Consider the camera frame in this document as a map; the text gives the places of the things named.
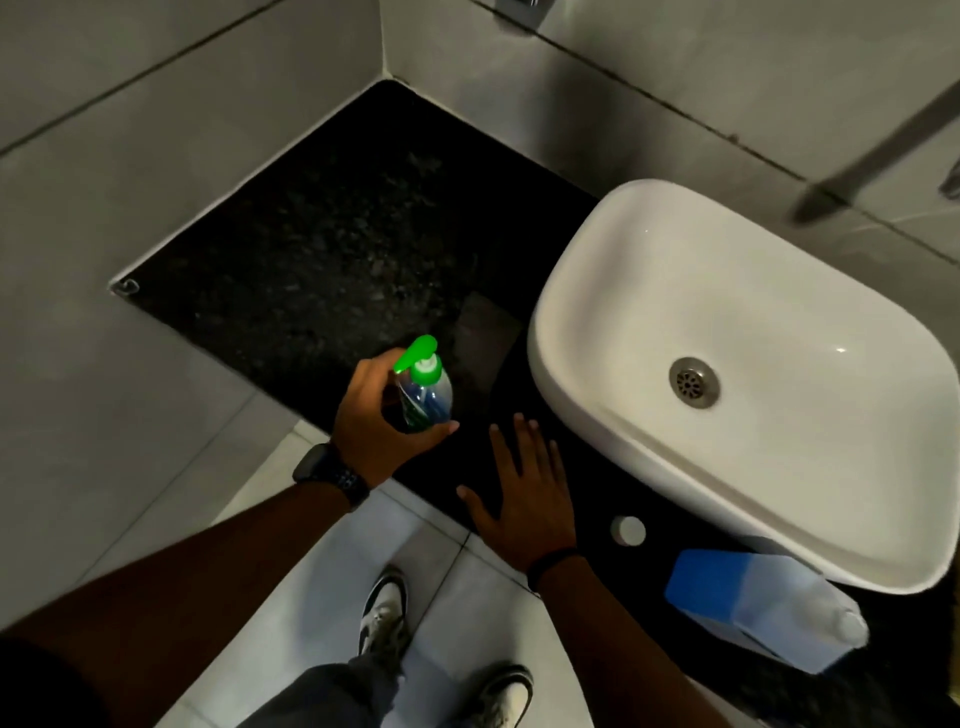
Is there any person's right shoe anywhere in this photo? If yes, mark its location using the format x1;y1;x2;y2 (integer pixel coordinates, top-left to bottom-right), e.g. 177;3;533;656
457;663;535;728

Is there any person's right hand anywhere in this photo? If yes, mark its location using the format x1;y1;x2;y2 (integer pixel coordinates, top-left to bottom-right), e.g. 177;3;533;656
456;412;578;576

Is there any metal sink drain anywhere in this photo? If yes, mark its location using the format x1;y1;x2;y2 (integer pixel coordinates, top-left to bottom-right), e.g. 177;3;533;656
668;357;722;411

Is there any person's left shoe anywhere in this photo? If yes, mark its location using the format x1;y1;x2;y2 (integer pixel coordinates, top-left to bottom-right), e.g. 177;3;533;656
357;566;412;669

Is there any black smartwatch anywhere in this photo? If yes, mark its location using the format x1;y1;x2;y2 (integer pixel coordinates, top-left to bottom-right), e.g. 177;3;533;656
291;441;371;511

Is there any person's shoe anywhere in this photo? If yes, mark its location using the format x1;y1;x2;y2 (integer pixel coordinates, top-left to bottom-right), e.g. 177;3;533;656
357;566;412;669
457;663;535;728

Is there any black wristband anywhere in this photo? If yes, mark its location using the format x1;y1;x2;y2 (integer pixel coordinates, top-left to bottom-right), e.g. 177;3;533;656
525;547;584;594

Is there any white ceramic sink basin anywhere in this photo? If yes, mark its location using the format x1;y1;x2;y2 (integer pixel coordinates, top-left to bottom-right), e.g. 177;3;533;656
526;178;960;596

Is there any person's left hand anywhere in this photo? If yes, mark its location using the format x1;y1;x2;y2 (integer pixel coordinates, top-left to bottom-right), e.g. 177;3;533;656
330;347;460;490

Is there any person's left forearm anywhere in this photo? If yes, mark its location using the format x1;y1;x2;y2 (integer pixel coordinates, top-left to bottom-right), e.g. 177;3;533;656
0;480;354;728

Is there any blue and white plastic bottle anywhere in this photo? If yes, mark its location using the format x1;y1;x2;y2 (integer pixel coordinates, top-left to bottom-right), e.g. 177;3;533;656
663;549;871;676

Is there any green pump soap bottle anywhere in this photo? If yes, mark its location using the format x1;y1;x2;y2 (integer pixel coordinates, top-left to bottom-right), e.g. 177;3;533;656
392;334;456;434

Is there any person's grey trouser leg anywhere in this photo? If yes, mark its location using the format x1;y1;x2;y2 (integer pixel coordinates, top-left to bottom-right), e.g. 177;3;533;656
236;652;406;728

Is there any person's right forearm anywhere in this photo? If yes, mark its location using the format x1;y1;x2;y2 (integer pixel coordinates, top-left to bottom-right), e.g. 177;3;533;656
534;558;732;728

